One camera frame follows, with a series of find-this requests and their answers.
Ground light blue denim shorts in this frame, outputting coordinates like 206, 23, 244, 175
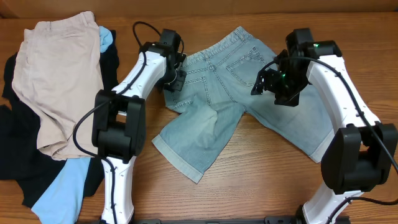
152, 27, 334, 182

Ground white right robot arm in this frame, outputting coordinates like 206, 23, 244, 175
251, 28, 397, 224

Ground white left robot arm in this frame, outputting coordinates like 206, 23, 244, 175
92, 29, 186, 223

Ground beige khaki shorts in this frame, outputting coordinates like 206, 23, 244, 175
12, 11, 104, 160

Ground light blue shirt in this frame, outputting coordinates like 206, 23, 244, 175
31, 26, 119, 224

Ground black garment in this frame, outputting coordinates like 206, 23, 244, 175
1, 27, 119, 208

